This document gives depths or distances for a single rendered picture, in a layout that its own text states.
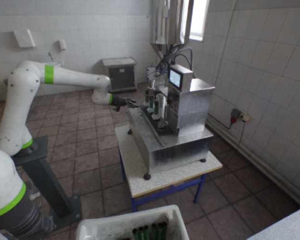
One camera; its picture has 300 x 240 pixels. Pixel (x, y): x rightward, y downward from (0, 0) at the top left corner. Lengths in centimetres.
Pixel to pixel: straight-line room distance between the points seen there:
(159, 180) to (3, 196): 89
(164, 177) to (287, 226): 73
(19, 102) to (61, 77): 27
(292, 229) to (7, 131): 163
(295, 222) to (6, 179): 132
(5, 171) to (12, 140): 69
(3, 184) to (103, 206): 159
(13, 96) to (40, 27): 374
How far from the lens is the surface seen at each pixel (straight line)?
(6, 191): 45
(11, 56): 491
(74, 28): 453
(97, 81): 113
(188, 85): 88
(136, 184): 114
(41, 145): 139
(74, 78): 110
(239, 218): 206
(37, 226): 58
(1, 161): 42
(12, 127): 106
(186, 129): 106
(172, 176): 118
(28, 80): 93
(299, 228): 130
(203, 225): 190
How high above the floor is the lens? 170
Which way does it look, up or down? 34 degrees down
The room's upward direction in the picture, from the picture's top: straight up
